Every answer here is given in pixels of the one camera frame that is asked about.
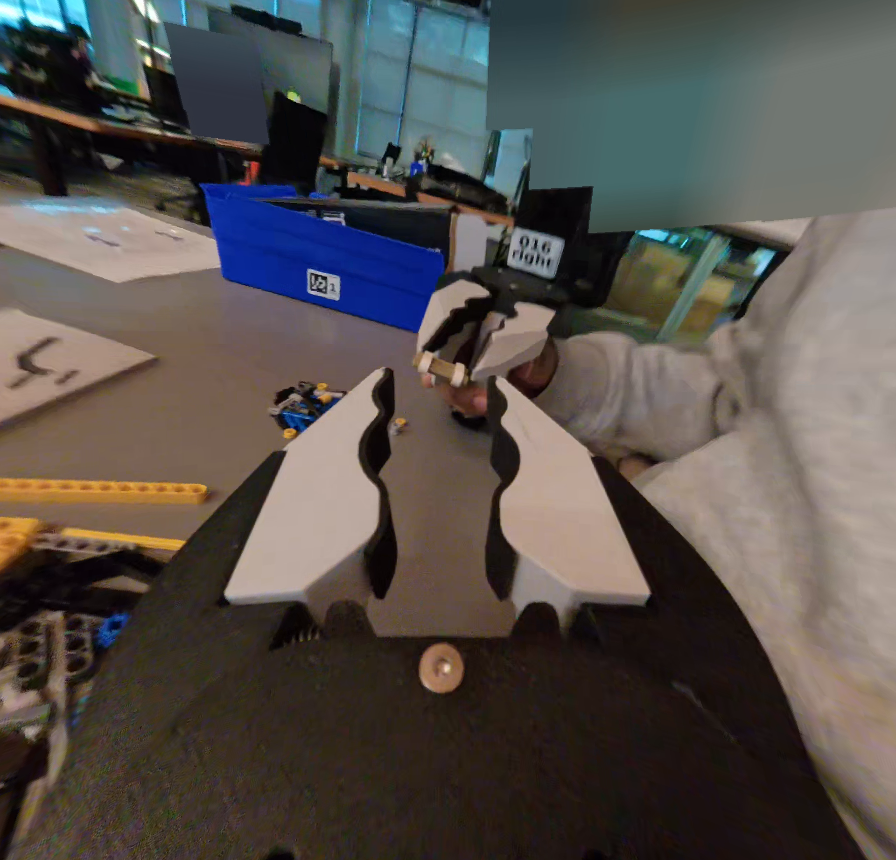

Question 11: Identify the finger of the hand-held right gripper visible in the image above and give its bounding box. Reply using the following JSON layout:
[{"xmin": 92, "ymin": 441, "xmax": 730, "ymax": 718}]
[
  {"xmin": 468, "ymin": 298, "xmax": 555, "ymax": 386},
  {"xmin": 416, "ymin": 277, "xmax": 499, "ymax": 371}
]

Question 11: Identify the long yellow lego beam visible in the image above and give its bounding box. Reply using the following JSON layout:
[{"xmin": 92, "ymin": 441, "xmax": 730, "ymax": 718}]
[{"xmin": 0, "ymin": 477, "xmax": 211, "ymax": 505}]

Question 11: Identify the white mat with black marks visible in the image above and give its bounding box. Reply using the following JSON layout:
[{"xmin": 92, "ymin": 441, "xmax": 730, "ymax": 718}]
[{"xmin": 0, "ymin": 308, "xmax": 159, "ymax": 428}]

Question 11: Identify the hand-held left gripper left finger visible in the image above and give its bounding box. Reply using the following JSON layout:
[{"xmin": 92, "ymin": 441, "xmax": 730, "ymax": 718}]
[{"xmin": 223, "ymin": 367, "xmax": 399, "ymax": 628}]

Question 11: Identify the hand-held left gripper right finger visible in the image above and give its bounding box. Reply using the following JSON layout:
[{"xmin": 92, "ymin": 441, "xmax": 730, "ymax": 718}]
[{"xmin": 484, "ymin": 375, "xmax": 653, "ymax": 631}]

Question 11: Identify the wooden office desk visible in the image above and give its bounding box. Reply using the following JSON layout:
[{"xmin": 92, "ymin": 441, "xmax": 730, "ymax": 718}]
[{"xmin": 0, "ymin": 93, "xmax": 515, "ymax": 229}]

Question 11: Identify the black office chair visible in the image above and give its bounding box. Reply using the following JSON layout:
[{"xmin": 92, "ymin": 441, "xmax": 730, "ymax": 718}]
[{"xmin": 260, "ymin": 91, "xmax": 330, "ymax": 189}]

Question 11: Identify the grey monitor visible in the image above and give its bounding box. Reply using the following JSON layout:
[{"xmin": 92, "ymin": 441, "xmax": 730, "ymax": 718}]
[{"xmin": 163, "ymin": 21, "xmax": 270, "ymax": 147}]

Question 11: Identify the person in grey hoodie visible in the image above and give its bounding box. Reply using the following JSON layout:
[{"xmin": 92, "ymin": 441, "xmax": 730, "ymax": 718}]
[{"xmin": 616, "ymin": 209, "xmax": 896, "ymax": 860}]

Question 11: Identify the white mat with faint marks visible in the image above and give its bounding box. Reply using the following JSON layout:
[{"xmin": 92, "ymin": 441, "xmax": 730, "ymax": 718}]
[{"xmin": 0, "ymin": 198, "xmax": 224, "ymax": 284}]

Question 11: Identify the partly built lego model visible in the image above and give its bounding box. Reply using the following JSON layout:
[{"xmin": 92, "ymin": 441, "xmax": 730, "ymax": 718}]
[{"xmin": 0, "ymin": 515, "xmax": 189, "ymax": 847}]

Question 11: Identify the dark monitor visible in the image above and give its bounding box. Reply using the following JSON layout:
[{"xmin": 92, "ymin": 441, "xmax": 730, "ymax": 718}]
[{"xmin": 210, "ymin": 9, "xmax": 336, "ymax": 115}]

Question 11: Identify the person's right hand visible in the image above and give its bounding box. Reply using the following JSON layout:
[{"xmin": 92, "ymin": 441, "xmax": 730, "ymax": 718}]
[{"xmin": 423, "ymin": 342, "xmax": 561, "ymax": 418}]

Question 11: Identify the pile of lego beams and gears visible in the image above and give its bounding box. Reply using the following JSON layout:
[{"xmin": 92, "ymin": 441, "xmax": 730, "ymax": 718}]
[{"xmin": 268, "ymin": 381, "xmax": 349, "ymax": 442}]

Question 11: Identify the blue plastic bin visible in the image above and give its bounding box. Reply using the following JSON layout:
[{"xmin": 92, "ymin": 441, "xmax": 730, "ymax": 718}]
[{"xmin": 201, "ymin": 183, "xmax": 449, "ymax": 333}]

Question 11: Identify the person's right forearm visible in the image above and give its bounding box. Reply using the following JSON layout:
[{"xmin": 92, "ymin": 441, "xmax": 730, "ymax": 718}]
[{"xmin": 533, "ymin": 331, "xmax": 746, "ymax": 465}]

